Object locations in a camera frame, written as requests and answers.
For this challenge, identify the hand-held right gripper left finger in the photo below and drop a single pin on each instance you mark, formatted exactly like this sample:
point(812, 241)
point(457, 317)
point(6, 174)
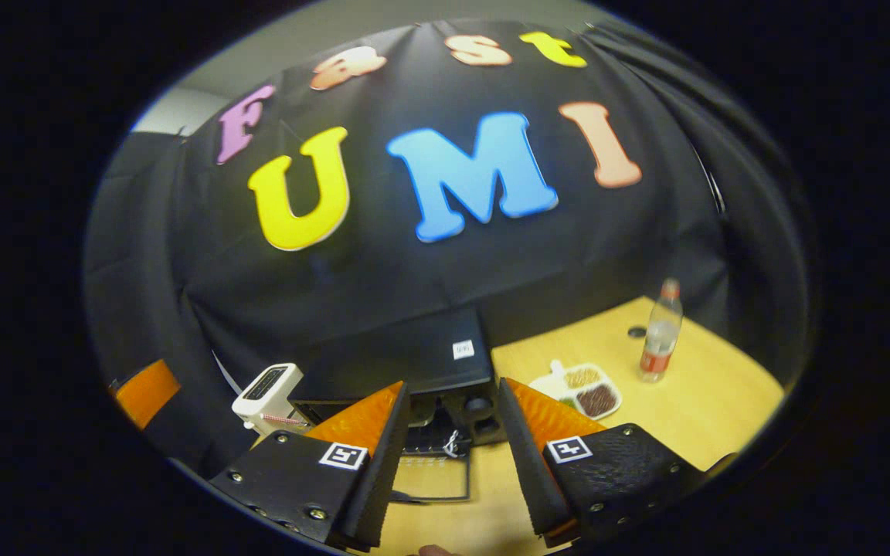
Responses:
point(383, 479)

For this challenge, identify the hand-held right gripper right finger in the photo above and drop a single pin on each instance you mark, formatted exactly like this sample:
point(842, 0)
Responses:
point(526, 471)

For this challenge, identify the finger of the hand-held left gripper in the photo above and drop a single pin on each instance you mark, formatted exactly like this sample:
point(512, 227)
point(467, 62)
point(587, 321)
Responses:
point(147, 390)

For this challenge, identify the white divided plate of beans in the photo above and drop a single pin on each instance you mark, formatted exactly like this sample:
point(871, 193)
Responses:
point(588, 394)

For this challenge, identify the black electric oven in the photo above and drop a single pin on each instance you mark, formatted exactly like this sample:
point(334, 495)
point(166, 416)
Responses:
point(414, 347)

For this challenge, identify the white toaster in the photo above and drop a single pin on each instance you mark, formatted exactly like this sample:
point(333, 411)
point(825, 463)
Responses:
point(267, 394)

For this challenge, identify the clear water bottle red label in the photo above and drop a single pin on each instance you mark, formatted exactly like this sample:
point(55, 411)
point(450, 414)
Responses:
point(660, 340)

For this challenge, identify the black backdrop cloth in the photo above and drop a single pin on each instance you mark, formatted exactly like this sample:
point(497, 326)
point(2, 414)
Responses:
point(491, 270)

